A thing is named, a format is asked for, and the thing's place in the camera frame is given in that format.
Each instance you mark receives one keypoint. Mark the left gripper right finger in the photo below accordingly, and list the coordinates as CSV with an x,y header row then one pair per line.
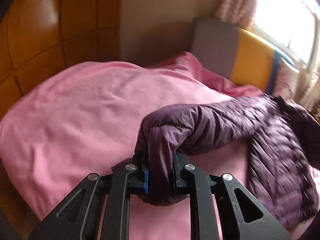
x,y
221,207

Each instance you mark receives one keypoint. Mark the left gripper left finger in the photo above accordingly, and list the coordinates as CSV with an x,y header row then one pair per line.
x,y
99,206

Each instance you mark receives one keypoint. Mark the purple quilted down jacket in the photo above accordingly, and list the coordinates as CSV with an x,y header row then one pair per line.
x,y
283,146

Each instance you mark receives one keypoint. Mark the pink duvet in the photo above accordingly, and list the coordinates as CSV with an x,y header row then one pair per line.
x,y
87,119

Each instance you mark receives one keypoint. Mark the pink patterned right curtain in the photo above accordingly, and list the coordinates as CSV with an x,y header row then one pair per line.
x,y
309,96

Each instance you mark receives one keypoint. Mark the pink patterned curtain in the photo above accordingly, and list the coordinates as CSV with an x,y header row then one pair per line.
x,y
237,12
309,96

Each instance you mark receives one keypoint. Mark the white deer print pillow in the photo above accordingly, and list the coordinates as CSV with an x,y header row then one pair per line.
x,y
286,80

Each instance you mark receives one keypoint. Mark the grey yellow blue headboard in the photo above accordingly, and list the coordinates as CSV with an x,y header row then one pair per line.
x,y
236,54

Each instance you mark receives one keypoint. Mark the brown wooden wardrobe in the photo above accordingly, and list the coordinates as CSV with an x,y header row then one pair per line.
x,y
40,38

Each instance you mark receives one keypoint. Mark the pink patterned left curtain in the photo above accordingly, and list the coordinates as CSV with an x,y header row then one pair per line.
x,y
237,12

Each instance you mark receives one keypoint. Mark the window with white frame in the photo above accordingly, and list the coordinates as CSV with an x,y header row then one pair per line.
x,y
291,25

